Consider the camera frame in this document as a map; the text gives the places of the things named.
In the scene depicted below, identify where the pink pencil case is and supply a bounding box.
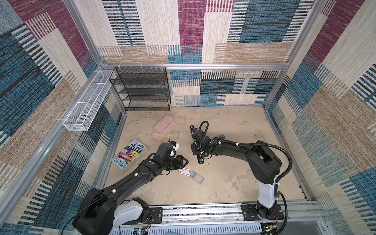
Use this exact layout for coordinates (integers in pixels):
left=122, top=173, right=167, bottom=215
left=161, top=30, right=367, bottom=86
left=153, top=115, right=174, bottom=133

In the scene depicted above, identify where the aluminium front rail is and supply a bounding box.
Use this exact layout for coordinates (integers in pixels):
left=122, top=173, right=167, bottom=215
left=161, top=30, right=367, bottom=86
left=73, top=200, right=330, bottom=235

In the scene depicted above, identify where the black corrugated cable conduit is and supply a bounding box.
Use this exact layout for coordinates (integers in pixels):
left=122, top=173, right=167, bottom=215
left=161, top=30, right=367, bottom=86
left=198, top=120, right=293, bottom=235

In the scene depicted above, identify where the black stapler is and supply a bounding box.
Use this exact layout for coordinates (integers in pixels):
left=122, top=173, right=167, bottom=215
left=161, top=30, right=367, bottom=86
left=190, top=125, right=204, bottom=164

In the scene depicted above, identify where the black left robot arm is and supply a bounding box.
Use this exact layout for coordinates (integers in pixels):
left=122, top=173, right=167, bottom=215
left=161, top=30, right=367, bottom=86
left=72, top=155, right=189, bottom=235

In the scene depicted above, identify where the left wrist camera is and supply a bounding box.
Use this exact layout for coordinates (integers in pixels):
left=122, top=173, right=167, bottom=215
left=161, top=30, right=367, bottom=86
left=156, top=141, right=179, bottom=160

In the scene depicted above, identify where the white wire mesh basket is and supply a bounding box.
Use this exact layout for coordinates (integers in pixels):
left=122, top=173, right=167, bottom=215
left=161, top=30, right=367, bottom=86
left=63, top=70, right=113, bottom=132

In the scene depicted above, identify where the black mesh shelf rack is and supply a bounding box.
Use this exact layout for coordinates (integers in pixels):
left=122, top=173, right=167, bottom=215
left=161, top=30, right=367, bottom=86
left=110, top=67, right=171, bottom=111

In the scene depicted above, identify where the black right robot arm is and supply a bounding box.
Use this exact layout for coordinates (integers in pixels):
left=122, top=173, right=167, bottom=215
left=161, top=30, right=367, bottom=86
left=191, top=138, right=292, bottom=220

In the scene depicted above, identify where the red white staple box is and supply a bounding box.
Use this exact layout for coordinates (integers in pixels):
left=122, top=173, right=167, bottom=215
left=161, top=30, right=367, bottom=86
left=178, top=168, right=192, bottom=177

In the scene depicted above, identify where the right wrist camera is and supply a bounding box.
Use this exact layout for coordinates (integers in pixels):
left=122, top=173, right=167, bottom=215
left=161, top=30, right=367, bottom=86
left=192, top=128, right=211, bottom=146

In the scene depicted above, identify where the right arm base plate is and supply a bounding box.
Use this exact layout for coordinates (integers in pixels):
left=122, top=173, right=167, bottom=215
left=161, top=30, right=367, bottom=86
left=240, top=203, right=285, bottom=221

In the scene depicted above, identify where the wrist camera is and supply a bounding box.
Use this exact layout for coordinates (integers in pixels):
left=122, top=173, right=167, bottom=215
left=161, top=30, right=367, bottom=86
left=192, top=128, right=211, bottom=146
left=156, top=141, right=179, bottom=160

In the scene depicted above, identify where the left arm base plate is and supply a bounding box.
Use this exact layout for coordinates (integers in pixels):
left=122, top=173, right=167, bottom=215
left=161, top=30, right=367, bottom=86
left=136, top=207, right=163, bottom=225

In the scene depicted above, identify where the colourful paperback book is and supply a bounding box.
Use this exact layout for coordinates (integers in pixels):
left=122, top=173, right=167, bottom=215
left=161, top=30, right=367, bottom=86
left=112, top=139, right=147, bottom=170

